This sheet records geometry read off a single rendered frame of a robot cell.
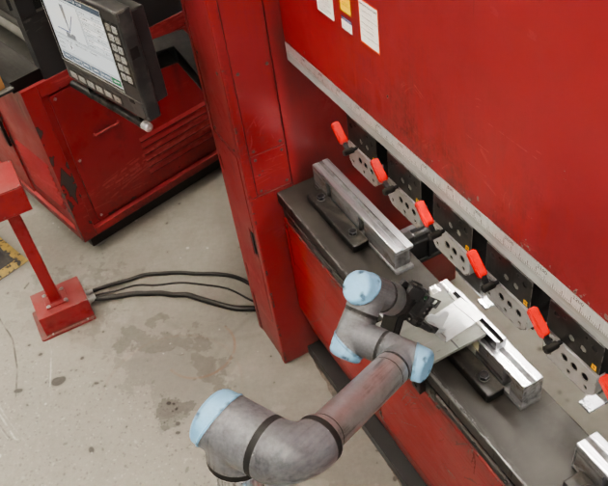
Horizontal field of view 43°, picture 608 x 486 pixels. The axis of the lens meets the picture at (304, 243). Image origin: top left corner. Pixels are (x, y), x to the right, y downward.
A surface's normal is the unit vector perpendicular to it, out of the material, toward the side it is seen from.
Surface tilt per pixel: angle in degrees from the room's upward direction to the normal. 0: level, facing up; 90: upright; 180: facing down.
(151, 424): 0
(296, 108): 90
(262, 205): 90
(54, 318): 90
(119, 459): 0
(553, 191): 90
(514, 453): 0
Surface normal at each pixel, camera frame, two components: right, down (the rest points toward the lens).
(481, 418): -0.11, -0.72
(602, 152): -0.87, 0.40
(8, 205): 0.47, 0.57
